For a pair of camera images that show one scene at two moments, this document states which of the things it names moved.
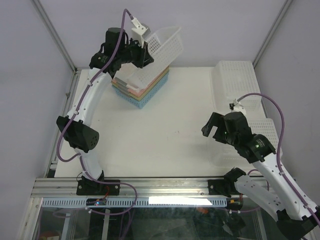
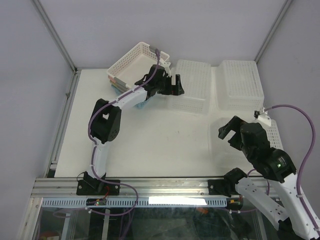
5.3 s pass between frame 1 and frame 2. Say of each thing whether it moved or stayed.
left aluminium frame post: stayed
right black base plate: stayed
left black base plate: stayed
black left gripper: moved
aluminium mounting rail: stayed
